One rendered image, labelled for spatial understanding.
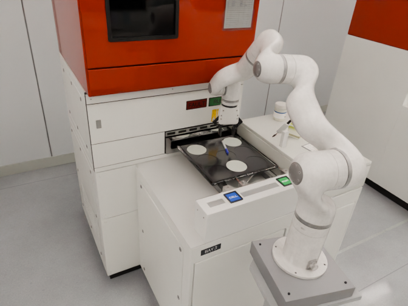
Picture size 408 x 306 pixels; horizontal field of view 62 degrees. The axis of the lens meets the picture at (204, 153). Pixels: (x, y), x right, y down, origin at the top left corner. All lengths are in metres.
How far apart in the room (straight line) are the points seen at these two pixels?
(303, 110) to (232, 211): 0.46
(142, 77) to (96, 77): 0.19
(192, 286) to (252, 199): 0.44
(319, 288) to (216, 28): 1.13
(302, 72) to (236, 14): 0.56
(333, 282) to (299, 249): 0.16
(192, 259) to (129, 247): 0.80
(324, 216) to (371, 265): 1.63
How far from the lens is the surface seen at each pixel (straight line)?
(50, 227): 2.72
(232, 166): 1.61
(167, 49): 1.52
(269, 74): 1.16
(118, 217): 1.91
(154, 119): 1.67
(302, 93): 1.13
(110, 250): 2.06
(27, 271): 2.47
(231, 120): 1.68
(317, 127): 1.08
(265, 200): 1.37
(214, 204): 1.28
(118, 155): 1.69
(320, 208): 1.05
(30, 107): 3.12
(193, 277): 1.44
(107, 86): 1.48
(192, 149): 1.72
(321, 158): 0.99
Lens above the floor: 1.77
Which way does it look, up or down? 31 degrees down
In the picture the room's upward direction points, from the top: 4 degrees clockwise
